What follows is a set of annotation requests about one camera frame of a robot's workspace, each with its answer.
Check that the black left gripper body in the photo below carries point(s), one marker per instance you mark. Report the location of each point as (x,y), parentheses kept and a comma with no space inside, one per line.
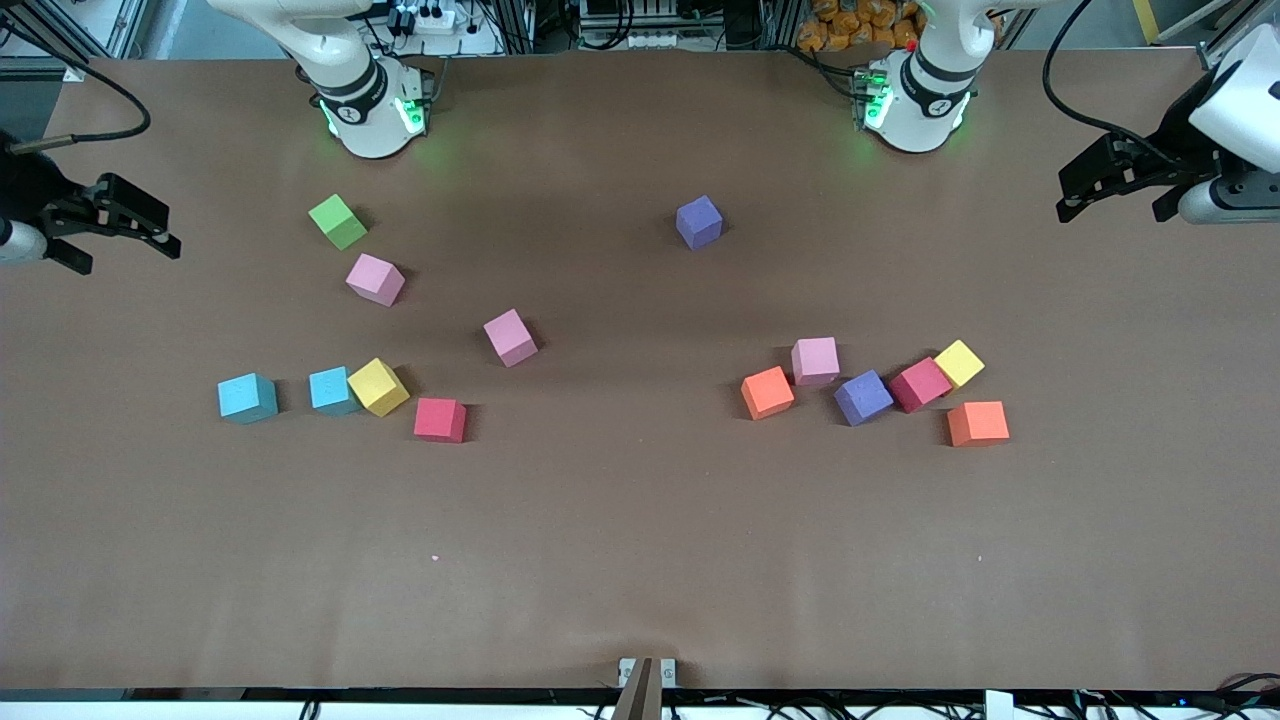
(1178,146)

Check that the yellow foam cube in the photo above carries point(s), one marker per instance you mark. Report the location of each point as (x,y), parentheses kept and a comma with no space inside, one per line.
(379,387)
(959,363)

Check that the light blue foam cube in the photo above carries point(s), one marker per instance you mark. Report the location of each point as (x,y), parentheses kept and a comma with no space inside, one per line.
(247,398)
(330,390)

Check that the red foam cube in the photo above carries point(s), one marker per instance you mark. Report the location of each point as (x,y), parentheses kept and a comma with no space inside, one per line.
(440,419)
(919,384)

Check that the pink foam cube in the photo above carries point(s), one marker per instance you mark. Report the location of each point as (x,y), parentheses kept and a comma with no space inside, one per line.
(815,361)
(510,337)
(375,279)

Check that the orange foam cube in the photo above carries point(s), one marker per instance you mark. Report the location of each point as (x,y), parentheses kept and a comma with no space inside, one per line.
(767,392)
(977,423)

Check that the purple foam cube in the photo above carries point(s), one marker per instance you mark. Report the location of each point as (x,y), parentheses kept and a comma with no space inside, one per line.
(698,221)
(863,397)

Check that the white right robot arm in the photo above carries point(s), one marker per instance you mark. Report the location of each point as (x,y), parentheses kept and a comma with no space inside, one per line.
(365,120)

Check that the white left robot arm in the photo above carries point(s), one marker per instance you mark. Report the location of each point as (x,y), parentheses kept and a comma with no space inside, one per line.
(915,110)

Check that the green foam cube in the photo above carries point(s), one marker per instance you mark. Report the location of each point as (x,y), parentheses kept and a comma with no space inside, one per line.
(338,222)

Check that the bag of orange items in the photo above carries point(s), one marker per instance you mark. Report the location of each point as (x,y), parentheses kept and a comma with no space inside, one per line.
(840,25)

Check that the white power strip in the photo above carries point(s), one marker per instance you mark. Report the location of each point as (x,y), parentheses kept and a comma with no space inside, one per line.
(430,18)

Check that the electronics rack unit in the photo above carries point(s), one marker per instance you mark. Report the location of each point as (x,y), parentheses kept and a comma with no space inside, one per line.
(630,25)

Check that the small white box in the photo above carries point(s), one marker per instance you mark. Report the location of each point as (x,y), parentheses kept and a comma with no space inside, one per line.
(998,706)

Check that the paper table cover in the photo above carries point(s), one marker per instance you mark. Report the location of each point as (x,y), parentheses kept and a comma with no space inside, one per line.
(640,520)

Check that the aluminium frame profile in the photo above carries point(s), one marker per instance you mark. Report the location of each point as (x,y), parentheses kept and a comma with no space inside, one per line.
(45,38)

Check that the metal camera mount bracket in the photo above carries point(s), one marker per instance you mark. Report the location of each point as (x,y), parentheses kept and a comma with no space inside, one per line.
(645,690)

